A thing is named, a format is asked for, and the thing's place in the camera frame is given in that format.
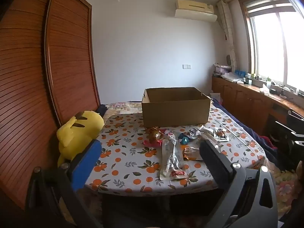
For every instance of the pale patterned curtain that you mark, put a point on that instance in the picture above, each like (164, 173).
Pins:
(229, 33)

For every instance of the pile of small boxes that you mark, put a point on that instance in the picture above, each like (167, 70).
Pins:
(222, 68)

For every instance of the cardboard box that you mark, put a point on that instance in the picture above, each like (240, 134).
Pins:
(175, 114)

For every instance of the wall air conditioner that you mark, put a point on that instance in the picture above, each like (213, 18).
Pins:
(196, 9)

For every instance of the wood-framed window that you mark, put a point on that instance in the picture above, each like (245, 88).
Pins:
(273, 45)

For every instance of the long wooden cabinet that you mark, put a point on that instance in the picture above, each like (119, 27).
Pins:
(242, 99)

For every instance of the brown wooden wardrobe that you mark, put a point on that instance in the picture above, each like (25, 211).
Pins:
(23, 76)

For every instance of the white tissue box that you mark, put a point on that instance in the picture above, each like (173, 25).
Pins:
(264, 89)

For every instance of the person's right hand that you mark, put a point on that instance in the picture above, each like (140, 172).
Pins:
(300, 173)

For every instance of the white wall switch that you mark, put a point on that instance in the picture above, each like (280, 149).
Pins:
(187, 66)

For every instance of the red cloth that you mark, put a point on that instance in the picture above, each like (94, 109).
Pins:
(268, 141)

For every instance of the row of blue bottles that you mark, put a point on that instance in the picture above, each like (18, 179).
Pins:
(239, 73)

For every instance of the floral bedsheet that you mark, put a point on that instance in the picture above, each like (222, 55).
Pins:
(118, 105)

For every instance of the pink snack packet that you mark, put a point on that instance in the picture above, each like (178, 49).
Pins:
(150, 143)

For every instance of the small orange snack packet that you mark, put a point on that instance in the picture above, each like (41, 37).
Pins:
(191, 153)

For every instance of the long silver snack packet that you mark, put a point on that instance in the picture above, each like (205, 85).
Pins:
(174, 158)

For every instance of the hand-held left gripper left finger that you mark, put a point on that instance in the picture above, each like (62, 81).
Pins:
(85, 165)

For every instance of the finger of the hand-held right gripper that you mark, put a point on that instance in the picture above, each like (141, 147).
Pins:
(288, 127)
(295, 114)

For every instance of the dark blue blanket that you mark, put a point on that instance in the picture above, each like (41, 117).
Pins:
(261, 144)

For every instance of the gold and red snack packet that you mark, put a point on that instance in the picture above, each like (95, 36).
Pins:
(154, 135)

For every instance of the dark round object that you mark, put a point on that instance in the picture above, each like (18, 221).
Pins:
(228, 60)

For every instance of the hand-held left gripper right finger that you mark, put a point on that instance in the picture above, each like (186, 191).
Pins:
(213, 161)

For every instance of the yellow plush toy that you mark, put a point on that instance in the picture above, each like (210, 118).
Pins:
(78, 128)

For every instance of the clear plastic bag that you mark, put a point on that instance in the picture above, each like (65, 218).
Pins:
(232, 77)

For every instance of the white and brown snack packet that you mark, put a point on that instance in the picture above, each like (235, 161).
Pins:
(220, 134)

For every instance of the white paper bag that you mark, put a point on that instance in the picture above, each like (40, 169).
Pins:
(215, 97)

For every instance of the orange-print tablecloth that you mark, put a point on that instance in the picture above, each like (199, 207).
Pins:
(128, 152)

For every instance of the blue foil snack packet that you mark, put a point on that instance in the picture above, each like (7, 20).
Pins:
(187, 136)

